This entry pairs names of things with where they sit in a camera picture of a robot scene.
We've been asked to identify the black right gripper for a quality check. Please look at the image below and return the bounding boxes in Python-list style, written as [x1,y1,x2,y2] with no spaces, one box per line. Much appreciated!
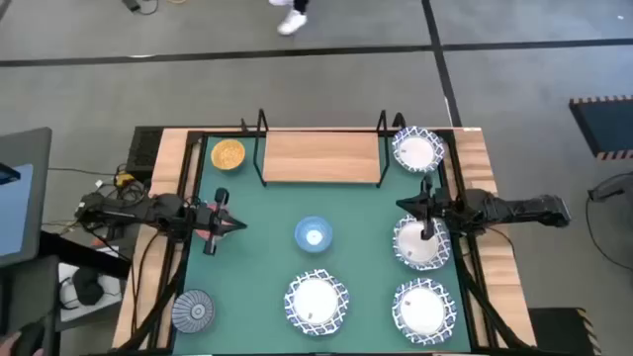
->
[395,175,461,242]

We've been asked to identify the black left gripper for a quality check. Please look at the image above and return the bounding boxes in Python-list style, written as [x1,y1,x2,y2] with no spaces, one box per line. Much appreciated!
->
[193,186,248,257]

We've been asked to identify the red patterned bowl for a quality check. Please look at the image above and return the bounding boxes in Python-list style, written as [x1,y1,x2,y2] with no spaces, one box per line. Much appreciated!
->
[194,201,233,242]

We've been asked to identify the blue white paper bowl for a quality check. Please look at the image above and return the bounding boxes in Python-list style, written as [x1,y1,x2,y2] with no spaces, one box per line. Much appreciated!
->
[392,215,452,272]
[283,268,350,337]
[391,126,446,174]
[391,277,458,346]

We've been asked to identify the blue and white patterned bowl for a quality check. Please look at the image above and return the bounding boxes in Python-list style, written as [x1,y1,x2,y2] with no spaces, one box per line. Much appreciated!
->
[170,289,217,334]

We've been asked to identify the green table mat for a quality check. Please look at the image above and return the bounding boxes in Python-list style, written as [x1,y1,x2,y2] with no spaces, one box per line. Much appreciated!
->
[171,135,472,355]

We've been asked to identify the black perforated box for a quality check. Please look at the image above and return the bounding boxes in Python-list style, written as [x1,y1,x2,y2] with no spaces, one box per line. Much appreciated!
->
[126,126,165,172]

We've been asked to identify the white paper sheet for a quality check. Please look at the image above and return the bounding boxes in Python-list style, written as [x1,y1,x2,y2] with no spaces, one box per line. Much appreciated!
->
[57,245,124,322]

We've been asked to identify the black stand bar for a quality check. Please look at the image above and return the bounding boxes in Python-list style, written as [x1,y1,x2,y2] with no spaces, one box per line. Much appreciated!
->
[38,230,133,279]

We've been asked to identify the black platform hazard stripes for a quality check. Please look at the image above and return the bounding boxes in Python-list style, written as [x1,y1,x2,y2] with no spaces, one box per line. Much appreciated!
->
[527,307,602,356]

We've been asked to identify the grey monitor blue screen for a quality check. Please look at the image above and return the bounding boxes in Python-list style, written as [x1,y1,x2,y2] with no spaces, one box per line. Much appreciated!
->
[0,127,53,268]

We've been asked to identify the person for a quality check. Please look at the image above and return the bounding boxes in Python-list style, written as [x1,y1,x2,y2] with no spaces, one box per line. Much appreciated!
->
[268,0,311,37]

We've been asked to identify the blue platform hazard stripes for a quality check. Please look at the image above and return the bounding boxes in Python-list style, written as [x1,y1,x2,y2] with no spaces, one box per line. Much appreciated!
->
[568,94,633,161]

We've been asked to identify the dark grey desk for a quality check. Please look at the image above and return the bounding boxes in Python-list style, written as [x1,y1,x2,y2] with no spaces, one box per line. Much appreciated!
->
[0,254,61,356]

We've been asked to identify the black computer mouse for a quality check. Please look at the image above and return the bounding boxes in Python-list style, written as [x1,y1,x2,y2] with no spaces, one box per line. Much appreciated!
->
[10,320,46,356]

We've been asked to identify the black power adapter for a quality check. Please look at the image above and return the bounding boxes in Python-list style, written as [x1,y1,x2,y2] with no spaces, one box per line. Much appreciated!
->
[121,0,159,15]

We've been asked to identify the person's hand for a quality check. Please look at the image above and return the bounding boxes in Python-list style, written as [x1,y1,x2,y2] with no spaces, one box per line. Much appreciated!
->
[0,331,21,356]

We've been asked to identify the black metal table frame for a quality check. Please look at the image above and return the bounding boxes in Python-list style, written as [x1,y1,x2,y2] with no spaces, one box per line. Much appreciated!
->
[113,126,540,356]

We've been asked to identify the wooden shelf black metal frame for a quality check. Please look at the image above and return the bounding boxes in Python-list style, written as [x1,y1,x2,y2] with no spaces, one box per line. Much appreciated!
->
[251,107,393,190]

